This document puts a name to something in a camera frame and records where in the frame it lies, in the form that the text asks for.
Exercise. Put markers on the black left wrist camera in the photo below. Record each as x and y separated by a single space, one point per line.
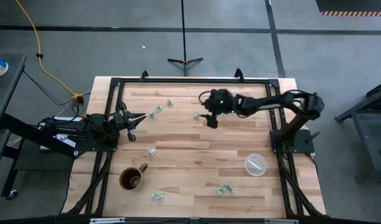
118 120

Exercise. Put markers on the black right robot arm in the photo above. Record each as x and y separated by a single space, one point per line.
271 101

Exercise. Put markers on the white paper sheet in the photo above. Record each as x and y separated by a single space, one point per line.
66 142

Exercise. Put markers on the black frame clamp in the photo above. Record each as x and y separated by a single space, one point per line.
239 74
143 75

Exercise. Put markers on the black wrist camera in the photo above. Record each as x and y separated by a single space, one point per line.
118 120
221 96

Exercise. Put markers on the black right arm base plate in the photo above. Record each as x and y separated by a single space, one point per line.
302 143

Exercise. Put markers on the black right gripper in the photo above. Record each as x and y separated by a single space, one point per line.
213 122

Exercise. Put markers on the brown ceramic mug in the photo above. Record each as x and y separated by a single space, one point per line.
129 179

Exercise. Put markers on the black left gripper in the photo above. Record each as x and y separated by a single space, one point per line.
127 125

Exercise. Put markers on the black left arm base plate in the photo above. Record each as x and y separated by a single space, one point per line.
100 148

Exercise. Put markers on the black tripod stand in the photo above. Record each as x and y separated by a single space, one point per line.
184 46

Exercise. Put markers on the black mat hazard stripe edge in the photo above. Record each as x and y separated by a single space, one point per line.
352 6

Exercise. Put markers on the black aluminium table frame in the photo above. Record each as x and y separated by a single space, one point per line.
193 81

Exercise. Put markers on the dark grey metal rack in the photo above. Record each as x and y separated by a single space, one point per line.
365 143

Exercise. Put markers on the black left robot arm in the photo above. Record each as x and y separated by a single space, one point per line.
91 125

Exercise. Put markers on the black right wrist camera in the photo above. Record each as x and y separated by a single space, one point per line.
221 96

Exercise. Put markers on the silver metal bracket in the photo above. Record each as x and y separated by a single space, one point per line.
107 220
280 221

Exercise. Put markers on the black metal cart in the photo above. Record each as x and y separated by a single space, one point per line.
3 90

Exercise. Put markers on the round clear plastic container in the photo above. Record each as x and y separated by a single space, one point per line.
256 169

